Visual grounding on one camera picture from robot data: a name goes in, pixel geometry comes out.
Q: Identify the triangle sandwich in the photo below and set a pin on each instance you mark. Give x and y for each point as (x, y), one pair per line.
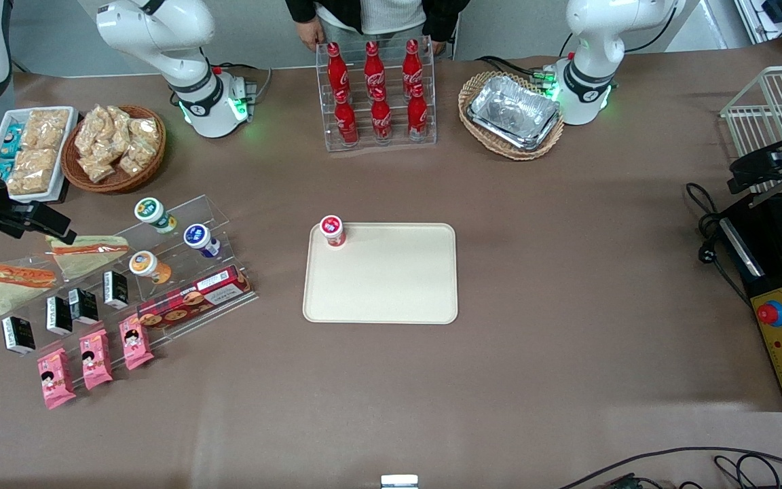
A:
(96, 252)
(17, 285)

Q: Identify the person's right forearm black sleeve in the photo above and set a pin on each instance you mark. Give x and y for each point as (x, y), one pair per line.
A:
(299, 9)

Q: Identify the aluminium foil tray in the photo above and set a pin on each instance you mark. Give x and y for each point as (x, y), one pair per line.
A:
(513, 112)

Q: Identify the beige plastic serving tray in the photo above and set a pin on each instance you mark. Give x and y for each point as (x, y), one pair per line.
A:
(391, 278)

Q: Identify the person's right hand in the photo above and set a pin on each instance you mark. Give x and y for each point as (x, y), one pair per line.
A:
(309, 34)

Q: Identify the person's left hand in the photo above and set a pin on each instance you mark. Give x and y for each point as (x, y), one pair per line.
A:
(439, 48)

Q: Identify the silver flat metal bar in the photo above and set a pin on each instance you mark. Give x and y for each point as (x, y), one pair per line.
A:
(764, 197)

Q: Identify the rice cracker pack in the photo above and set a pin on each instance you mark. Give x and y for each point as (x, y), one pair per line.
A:
(46, 128)
(32, 171)

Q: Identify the teal snack packet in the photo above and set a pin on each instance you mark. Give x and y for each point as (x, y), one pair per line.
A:
(5, 170)
(11, 141)

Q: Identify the black sealing machine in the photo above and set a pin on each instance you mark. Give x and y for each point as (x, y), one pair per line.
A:
(774, 238)

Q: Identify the clear bag puffed snacks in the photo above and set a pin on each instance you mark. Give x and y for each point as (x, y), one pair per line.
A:
(145, 131)
(97, 168)
(119, 125)
(136, 157)
(91, 132)

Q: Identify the brown round wicker basket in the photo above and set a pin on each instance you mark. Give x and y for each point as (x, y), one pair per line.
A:
(116, 182)

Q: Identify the white rectangular dish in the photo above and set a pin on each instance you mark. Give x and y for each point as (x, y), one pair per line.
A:
(68, 136)

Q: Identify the small black drink carton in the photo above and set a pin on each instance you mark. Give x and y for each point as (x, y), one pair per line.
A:
(116, 289)
(83, 306)
(60, 315)
(19, 335)

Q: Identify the green lid yogurt cup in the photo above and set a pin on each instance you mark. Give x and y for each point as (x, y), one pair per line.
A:
(151, 210)

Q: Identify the orange lid yogurt cup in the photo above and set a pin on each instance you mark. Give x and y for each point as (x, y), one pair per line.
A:
(144, 263)

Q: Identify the red emergency stop button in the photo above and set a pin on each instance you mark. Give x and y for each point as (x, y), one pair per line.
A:
(768, 314)

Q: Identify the pink snack packet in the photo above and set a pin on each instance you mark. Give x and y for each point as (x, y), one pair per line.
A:
(136, 343)
(56, 379)
(96, 360)

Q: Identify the clear acrylic stepped display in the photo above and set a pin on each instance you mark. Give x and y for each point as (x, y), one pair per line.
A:
(194, 207)

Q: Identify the blue lid yogurt cup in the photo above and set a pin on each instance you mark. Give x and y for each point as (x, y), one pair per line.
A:
(197, 236)

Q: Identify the red plaid cookie box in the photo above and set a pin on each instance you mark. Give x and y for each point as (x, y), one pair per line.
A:
(194, 299)

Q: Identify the light woven wicker basket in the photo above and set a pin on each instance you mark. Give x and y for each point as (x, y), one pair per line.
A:
(479, 85)

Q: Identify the red lid yogurt cup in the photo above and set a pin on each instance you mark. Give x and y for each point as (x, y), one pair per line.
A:
(332, 229)

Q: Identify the red cola bottle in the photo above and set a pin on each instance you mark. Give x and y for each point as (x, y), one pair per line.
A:
(412, 66)
(381, 119)
(346, 122)
(374, 68)
(417, 117)
(337, 71)

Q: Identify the clear acrylic bottle rack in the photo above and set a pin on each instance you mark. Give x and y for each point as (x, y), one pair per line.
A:
(432, 95)

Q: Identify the person torso white sweater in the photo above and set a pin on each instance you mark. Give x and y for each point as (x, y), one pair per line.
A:
(370, 13)

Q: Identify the small white box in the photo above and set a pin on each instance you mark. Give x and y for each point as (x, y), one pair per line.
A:
(399, 482)

